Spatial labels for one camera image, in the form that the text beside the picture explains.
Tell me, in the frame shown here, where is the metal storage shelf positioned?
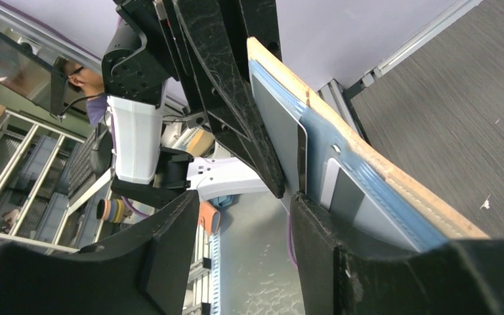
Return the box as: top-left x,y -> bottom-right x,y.
0,111 -> 111,255

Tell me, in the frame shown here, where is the person with glasses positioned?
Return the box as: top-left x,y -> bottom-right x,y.
61,60 -> 108,127

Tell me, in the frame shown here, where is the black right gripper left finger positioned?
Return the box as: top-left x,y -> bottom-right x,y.
0,190 -> 200,314

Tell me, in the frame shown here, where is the black computer monitor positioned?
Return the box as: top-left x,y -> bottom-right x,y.
0,31 -> 67,116

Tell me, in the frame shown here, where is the grey credit card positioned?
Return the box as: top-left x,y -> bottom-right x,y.
251,71 -> 307,211

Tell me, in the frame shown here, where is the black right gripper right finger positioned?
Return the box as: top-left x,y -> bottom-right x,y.
290,193 -> 504,314

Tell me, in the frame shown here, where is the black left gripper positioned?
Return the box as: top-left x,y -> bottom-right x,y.
102,1 -> 285,199

